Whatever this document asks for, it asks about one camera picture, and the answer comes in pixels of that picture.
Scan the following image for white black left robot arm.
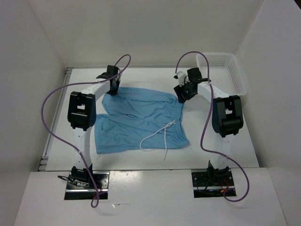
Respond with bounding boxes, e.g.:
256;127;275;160
67;65;121;188

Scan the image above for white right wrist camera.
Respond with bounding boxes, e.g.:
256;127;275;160
174;71;187;87

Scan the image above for white perforated plastic basket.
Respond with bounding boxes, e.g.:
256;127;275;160
196;52;247;96

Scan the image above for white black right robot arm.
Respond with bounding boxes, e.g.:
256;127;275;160
174;67;244;185

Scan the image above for light blue shorts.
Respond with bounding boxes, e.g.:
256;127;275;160
94;87;190;154

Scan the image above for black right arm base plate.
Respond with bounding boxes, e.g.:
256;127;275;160
191;169;237;198

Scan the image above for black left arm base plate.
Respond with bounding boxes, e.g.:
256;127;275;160
58;171;110;201

